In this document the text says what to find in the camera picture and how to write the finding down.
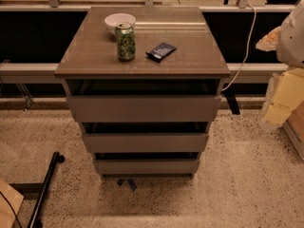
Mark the metal railing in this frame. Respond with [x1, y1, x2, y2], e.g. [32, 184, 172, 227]
[0, 0, 304, 84]

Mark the grey middle drawer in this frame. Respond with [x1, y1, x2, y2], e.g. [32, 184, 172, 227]
[83, 133, 208, 153]

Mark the grey bottom drawer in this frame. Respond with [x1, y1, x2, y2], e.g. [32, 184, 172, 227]
[93, 160, 200, 175]

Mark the black thin cable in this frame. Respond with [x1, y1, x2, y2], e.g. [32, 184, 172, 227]
[0, 191, 23, 228]

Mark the brown cardboard piece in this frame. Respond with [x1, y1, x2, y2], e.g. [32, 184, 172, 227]
[0, 179, 24, 228]

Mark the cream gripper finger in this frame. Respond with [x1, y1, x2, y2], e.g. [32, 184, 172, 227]
[256, 27, 280, 52]
[261, 67, 304, 131]

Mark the grey drawer cabinet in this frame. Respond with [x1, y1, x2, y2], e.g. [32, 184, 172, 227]
[54, 6, 232, 180]

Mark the white bowl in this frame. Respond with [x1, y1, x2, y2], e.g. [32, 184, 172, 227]
[104, 13, 136, 34]

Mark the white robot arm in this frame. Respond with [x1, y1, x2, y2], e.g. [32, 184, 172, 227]
[256, 0, 304, 131]

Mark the grey top drawer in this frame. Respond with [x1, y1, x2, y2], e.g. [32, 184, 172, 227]
[66, 96, 220, 123]

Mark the grey drawer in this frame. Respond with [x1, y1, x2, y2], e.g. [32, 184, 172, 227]
[83, 133, 208, 153]
[93, 160, 200, 175]
[66, 96, 220, 123]

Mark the black metal stand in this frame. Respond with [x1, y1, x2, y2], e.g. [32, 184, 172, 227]
[11, 152, 65, 228]

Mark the green soda can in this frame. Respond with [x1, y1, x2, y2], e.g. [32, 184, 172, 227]
[115, 22, 136, 61]

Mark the white cable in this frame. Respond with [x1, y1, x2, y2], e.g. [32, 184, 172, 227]
[221, 4, 257, 92]

